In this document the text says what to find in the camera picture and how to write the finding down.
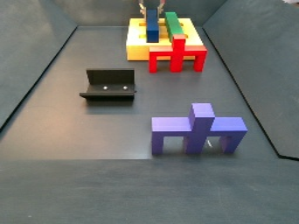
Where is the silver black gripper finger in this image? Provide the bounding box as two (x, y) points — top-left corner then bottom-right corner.
(137, 0), (147, 19)
(156, 0), (165, 18)

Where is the blue rectangular block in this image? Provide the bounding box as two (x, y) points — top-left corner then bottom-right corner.
(145, 10), (159, 43)

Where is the yellow slotted board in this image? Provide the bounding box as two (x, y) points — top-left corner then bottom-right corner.
(125, 18), (203, 61)

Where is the green rectangular block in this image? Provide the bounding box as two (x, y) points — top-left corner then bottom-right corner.
(164, 11), (183, 41)

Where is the red three-legged block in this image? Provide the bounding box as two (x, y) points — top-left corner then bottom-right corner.
(148, 34), (208, 73)

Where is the purple three-legged block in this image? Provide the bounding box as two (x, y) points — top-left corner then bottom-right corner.
(152, 103), (248, 155)

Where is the black angle bracket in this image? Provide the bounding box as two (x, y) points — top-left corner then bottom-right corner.
(78, 68), (136, 100)

